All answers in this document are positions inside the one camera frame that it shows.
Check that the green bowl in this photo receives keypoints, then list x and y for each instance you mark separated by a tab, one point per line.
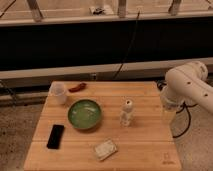
84	114

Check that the clear plastic bottle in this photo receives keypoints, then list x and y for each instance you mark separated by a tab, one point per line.
126	113

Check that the wooden cutting board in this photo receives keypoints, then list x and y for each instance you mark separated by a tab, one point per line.
145	145

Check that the black smartphone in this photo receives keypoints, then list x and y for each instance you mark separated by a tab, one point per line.
55	136

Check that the red chili pepper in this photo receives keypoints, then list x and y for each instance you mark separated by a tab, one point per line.
77	88

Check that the white plastic cup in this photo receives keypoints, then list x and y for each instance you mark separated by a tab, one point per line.
59	92

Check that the small dark object on ledge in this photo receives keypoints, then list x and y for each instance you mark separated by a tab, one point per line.
97	10

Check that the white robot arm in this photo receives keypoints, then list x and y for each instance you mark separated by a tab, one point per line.
183	82

